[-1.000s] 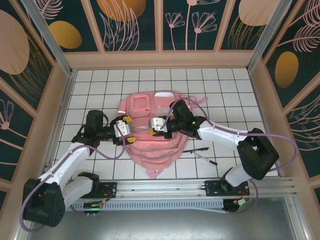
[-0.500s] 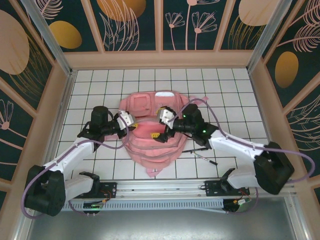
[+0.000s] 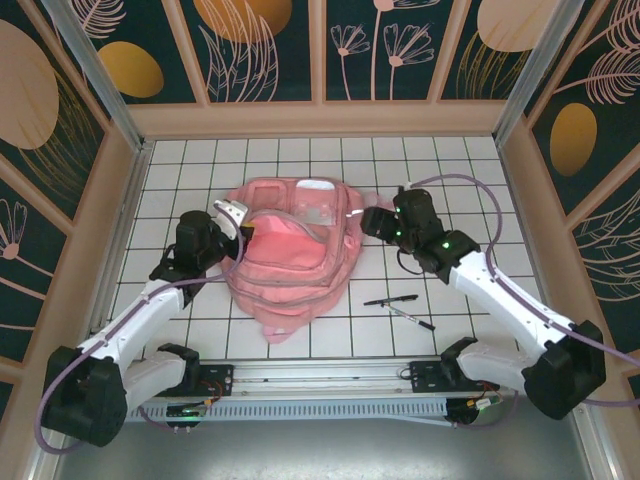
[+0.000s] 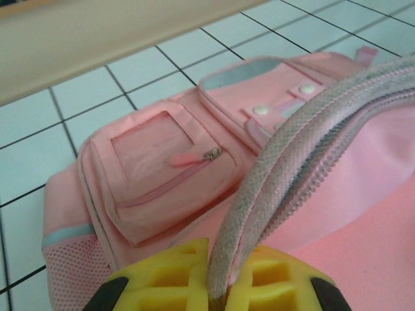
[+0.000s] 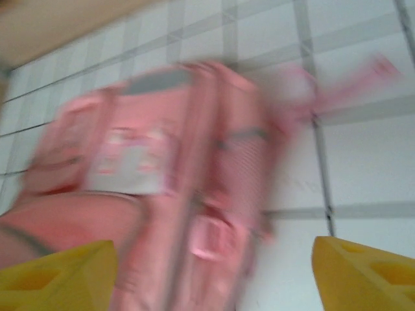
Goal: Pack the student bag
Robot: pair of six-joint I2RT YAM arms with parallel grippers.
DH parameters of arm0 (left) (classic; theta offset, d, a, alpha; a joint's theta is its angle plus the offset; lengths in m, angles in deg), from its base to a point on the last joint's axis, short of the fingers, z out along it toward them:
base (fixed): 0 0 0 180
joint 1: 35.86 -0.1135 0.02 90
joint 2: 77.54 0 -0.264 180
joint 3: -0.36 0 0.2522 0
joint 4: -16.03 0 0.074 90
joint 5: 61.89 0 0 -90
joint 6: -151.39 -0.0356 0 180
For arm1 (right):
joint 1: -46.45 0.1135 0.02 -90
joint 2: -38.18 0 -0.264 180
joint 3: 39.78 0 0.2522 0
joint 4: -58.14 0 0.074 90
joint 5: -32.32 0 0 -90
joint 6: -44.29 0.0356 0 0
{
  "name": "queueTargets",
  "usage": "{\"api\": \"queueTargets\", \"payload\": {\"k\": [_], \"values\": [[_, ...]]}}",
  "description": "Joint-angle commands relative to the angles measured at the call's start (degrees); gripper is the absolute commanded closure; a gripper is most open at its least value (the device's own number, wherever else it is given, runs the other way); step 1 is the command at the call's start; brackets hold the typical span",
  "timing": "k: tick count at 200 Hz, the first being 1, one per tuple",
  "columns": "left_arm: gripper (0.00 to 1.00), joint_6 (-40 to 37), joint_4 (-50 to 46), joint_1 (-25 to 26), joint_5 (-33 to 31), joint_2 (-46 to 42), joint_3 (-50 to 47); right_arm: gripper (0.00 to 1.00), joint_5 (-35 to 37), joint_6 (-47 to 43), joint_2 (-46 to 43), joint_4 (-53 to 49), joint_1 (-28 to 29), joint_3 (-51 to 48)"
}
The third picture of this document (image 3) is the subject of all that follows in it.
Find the pink school backpack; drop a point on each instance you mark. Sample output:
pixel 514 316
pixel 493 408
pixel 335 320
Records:
pixel 285 260

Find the black pen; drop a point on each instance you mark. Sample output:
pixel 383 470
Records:
pixel 392 299

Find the pen with clear barrel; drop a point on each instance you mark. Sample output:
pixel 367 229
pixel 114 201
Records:
pixel 410 317

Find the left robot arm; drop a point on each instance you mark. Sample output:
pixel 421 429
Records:
pixel 85 395

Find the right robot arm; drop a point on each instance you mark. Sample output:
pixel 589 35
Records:
pixel 565 370

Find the grey metal panel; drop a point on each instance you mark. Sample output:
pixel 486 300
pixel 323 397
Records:
pixel 325 450

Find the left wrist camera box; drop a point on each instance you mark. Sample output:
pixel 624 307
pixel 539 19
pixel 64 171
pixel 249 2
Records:
pixel 231 216

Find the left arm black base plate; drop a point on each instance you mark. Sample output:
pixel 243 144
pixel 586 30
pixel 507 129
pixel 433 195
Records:
pixel 217 380

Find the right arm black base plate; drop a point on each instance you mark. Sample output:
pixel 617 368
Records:
pixel 425 377

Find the aluminium mounting rail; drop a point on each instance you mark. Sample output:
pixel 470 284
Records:
pixel 325 375

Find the aluminium frame post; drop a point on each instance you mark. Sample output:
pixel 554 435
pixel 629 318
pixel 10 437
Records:
pixel 535 70
pixel 100 80

